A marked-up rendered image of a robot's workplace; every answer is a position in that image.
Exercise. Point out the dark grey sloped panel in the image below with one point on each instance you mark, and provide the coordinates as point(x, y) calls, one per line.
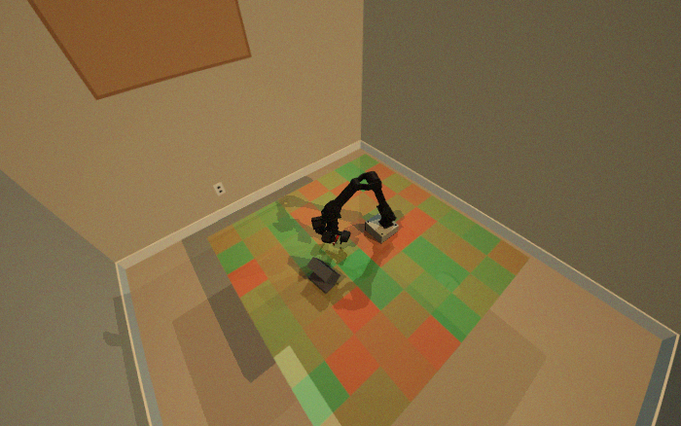
point(323, 276)

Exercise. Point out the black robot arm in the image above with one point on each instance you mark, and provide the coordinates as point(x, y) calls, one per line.
point(332, 210)

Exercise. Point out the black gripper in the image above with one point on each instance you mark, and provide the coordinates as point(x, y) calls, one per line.
point(344, 235)

